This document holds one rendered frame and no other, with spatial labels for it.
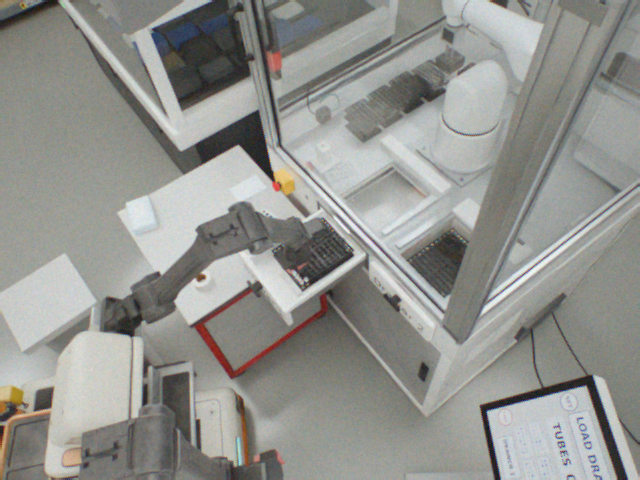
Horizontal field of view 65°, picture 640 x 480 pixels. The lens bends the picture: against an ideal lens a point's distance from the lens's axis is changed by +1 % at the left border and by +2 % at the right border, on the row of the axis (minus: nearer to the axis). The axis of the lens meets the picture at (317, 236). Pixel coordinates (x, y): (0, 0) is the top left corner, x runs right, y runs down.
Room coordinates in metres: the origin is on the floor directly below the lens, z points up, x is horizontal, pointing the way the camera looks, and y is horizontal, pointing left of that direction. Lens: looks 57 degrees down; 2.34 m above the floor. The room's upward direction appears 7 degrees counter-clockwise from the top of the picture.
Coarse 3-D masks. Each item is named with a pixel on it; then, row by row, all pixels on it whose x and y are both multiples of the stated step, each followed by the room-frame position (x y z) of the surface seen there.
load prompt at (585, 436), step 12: (576, 420) 0.21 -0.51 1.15; (588, 420) 0.21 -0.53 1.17; (576, 432) 0.19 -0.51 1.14; (588, 432) 0.19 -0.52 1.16; (576, 444) 0.17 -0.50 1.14; (588, 444) 0.16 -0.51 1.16; (588, 456) 0.14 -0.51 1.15; (600, 456) 0.14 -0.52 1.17; (588, 468) 0.12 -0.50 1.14; (600, 468) 0.12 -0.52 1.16
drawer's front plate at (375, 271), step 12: (372, 264) 0.79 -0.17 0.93; (372, 276) 0.79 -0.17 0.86; (384, 276) 0.74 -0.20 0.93; (396, 288) 0.70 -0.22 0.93; (408, 300) 0.65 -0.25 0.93; (408, 312) 0.63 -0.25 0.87; (420, 312) 0.61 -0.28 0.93; (420, 324) 0.59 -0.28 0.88; (432, 324) 0.56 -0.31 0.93; (432, 336) 0.56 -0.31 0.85
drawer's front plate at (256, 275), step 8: (240, 256) 0.90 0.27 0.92; (248, 264) 0.85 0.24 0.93; (256, 272) 0.82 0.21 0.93; (264, 280) 0.79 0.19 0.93; (264, 288) 0.77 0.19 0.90; (272, 288) 0.75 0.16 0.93; (272, 296) 0.73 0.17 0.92; (280, 304) 0.69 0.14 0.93; (280, 312) 0.70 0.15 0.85; (288, 312) 0.67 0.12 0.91; (288, 320) 0.67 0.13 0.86
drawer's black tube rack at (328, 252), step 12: (324, 240) 0.93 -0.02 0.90; (336, 240) 0.92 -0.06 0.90; (312, 252) 0.89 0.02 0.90; (324, 252) 0.88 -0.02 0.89; (336, 252) 0.87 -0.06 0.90; (348, 252) 0.87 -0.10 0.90; (312, 264) 0.84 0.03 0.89; (324, 264) 0.83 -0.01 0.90; (336, 264) 0.84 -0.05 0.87; (312, 276) 0.80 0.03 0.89; (300, 288) 0.77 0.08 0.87
